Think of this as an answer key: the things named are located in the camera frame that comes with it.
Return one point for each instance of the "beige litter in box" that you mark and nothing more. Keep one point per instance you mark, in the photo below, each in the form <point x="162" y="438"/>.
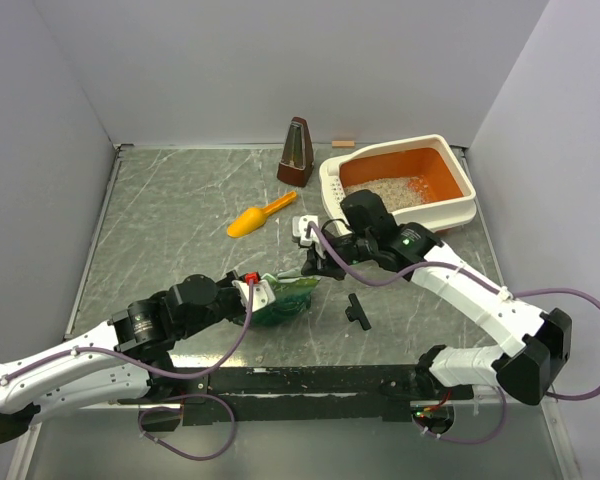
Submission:
<point x="397" y="193"/>

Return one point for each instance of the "yellow plastic scoop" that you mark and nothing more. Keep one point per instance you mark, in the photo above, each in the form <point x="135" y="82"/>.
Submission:
<point x="255" y="217"/>

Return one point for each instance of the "black bag clip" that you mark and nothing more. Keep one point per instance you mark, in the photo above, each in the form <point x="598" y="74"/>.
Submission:
<point x="355" y="313"/>

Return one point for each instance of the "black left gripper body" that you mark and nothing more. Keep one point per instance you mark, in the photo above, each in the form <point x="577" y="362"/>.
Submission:
<point x="226" y="303"/>

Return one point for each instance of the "green litter bag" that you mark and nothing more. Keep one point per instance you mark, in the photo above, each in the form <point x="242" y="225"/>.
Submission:
<point x="293" y="297"/>

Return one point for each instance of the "orange white litter box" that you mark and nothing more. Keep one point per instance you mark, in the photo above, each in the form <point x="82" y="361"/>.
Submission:
<point x="450" y="195"/>

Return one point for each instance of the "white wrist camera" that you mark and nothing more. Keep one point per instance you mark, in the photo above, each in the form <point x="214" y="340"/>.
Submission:
<point x="260" y="295"/>
<point x="302" y="232"/>

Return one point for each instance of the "small wooden block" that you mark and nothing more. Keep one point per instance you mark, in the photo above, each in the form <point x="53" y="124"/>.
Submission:
<point x="343" y="144"/>

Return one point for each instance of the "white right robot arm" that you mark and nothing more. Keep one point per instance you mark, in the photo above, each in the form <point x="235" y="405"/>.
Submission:
<point x="531" y="345"/>

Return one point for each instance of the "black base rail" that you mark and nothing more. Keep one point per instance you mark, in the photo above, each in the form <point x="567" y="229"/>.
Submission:
<point x="388" y="392"/>

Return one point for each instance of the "brown wooden metronome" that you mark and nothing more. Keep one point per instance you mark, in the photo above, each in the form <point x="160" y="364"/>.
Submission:
<point x="297" y="160"/>

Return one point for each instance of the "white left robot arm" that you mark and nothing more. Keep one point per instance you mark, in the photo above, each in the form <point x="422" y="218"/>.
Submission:
<point x="125" y="357"/>

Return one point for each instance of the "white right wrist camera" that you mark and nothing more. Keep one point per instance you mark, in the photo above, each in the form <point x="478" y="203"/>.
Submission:
<point x="302" y="232"/>

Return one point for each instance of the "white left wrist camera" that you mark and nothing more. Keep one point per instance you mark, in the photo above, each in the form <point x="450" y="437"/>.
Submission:
<point x="260" y="295"/>

